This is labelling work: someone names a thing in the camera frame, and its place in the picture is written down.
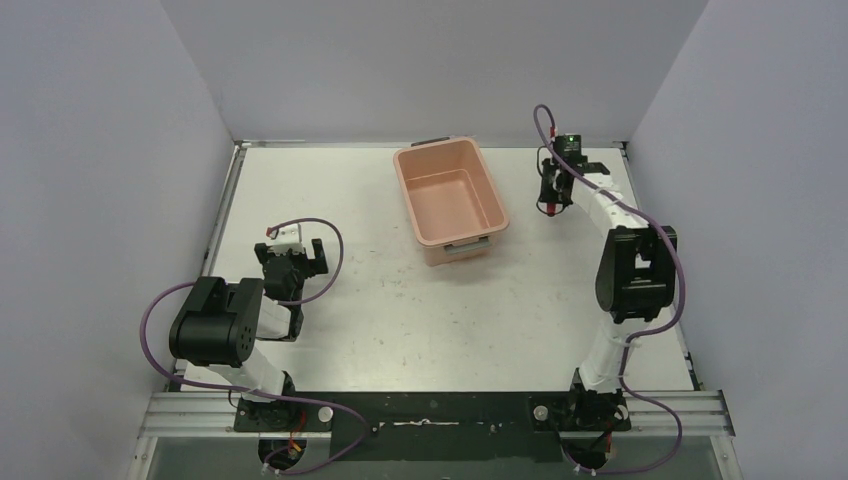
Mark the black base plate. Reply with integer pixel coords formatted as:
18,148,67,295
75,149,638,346
233,391,631,467

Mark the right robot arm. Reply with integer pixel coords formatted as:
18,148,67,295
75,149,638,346
537,134,677,432

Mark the pink plastic bin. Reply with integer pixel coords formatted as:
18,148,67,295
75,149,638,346
393,137,510,267

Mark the aluminium rail frame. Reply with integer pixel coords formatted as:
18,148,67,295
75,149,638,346
139,391,735,439

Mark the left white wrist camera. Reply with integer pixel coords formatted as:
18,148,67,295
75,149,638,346
266,223,305,255

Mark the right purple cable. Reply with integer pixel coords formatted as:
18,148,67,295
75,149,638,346
533,103,688,477

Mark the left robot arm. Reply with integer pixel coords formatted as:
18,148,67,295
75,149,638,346
169,238,329,432

